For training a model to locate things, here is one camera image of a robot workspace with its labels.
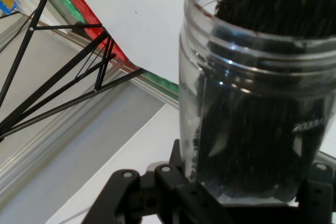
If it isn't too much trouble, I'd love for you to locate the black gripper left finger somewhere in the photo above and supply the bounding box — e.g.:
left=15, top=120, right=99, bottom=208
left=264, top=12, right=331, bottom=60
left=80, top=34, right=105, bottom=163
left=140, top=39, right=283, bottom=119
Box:
left=80, top=138, right=224, bottom=224

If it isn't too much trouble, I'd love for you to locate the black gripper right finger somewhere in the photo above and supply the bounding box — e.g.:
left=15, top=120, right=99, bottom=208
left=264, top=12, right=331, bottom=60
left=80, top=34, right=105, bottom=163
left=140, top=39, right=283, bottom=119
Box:
left=296, top=151, right=336, bottom=224

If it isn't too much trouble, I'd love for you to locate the clear jar of dark seeds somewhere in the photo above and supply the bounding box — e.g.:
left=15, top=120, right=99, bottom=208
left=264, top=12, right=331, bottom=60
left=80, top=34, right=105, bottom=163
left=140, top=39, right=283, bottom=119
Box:
left=178, top=0, right=336, bottom=207

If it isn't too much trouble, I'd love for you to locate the large red foam block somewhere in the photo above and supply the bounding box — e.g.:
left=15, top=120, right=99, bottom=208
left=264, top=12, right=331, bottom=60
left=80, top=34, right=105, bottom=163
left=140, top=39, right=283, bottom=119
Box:
left=55, top=0, right=135, bottom=70

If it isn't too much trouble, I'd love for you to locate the black tripod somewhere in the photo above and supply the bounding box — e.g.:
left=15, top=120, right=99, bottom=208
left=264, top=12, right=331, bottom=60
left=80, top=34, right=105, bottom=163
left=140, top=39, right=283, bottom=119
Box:
left=0, top=0, right=145, bottom=144

